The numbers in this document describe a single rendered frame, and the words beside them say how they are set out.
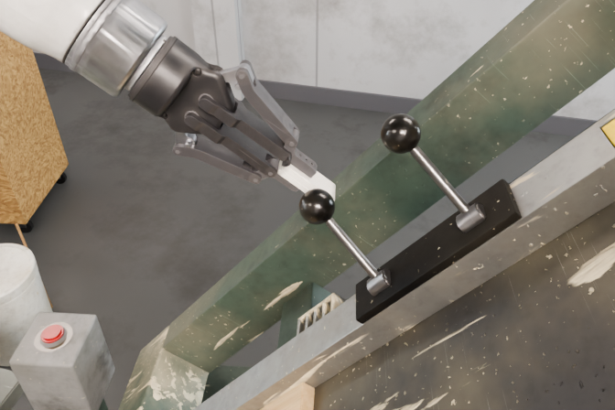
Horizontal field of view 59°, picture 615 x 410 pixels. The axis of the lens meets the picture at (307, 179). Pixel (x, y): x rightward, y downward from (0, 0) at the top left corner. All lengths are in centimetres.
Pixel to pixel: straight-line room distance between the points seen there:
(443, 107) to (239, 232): 205
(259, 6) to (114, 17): 311
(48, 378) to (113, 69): 75
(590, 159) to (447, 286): 17
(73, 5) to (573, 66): 54
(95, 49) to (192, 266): 207
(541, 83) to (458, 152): 13
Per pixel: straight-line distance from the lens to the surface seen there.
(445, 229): 54
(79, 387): 115
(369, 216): 79
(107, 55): 51
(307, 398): 67
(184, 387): 109
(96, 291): 254
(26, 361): 114
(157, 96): 52
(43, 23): 52
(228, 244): 261
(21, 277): 218
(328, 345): 62
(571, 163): 51
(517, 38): 69
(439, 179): 52
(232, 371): 119
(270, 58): 371
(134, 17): 52
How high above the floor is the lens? 177
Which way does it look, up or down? 36 degrees down
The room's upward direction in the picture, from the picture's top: straight up
